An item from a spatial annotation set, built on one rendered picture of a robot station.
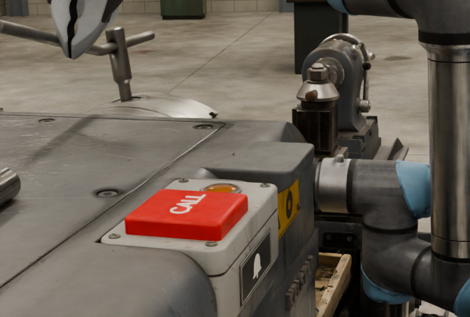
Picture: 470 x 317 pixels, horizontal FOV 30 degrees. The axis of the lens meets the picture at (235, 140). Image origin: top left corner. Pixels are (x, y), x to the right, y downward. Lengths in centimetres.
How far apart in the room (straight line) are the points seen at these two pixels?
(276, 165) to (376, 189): 52
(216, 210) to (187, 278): 6
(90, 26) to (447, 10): 40
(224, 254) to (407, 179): 69
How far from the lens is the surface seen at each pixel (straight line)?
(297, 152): 70
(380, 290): 122
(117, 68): 103
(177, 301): 46
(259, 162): 67
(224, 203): 54
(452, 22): 102
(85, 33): 88
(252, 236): 55
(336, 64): 211
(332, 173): 119
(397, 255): 119
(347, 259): 144
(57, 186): 64
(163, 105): 101
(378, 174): 118
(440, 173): 108
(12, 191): 60
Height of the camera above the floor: 143
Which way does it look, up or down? 14 degrees down
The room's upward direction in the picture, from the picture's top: 2 degrees counter-clockwise
